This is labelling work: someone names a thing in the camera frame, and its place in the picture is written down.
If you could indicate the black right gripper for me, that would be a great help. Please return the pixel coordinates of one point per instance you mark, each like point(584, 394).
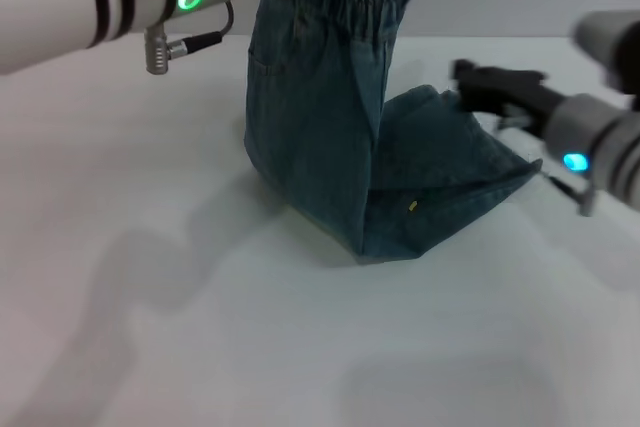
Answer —
point(515, 92)

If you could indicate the blue denim shorts basketball print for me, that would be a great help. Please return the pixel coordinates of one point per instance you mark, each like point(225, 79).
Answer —
point(320, 147)

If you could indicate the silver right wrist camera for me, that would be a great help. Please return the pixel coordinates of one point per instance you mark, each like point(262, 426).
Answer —
point(612, 47)

